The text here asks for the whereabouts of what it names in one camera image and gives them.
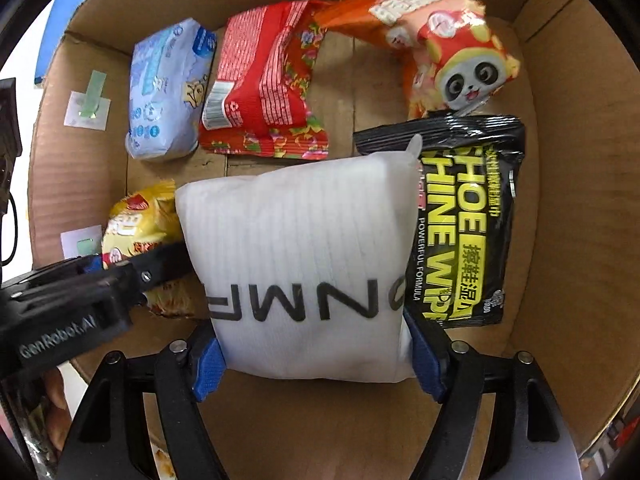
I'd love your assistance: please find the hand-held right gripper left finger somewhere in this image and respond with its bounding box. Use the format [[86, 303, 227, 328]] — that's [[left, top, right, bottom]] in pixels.
[[59, 325, 228, 480]]

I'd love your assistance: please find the light blue wipes pack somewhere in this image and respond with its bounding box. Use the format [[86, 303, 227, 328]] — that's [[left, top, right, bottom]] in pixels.
[[124, 17, 218, 161]]

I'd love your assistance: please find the black shoe wipes packet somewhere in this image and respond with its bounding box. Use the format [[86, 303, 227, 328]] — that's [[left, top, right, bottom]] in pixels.
[[352, 114, 526, 331]]

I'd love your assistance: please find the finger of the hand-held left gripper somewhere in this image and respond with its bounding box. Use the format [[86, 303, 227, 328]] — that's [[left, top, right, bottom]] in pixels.
[[107, 240, 195, 311], [15, 254, 111, 289]]

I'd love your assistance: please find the yellow snack packet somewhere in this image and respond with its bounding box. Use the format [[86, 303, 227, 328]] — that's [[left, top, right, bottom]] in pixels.
[[101, 180, 201, 321]]

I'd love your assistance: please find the cardboard box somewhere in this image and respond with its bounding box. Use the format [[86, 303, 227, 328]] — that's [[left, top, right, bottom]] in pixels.
[[27, 0, 640, 480]]

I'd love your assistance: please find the white pillow packet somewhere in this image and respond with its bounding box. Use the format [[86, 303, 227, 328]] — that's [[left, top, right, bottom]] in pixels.
[[175, 135, 421, 383]]

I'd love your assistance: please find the orange panda snack packet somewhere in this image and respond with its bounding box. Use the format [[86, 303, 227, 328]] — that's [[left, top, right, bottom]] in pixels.
[[315, 0, 521, 121]]

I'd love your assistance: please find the red snack packet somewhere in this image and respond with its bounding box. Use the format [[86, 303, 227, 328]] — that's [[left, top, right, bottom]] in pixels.
[[198, 0, 331, 161]]

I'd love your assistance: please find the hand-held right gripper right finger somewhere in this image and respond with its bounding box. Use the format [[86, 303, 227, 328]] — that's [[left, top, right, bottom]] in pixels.
[[402, 307, 581, 480]]

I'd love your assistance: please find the person's left hand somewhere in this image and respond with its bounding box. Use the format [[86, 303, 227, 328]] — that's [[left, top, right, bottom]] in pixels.
[[30, 367, 69, 456]]

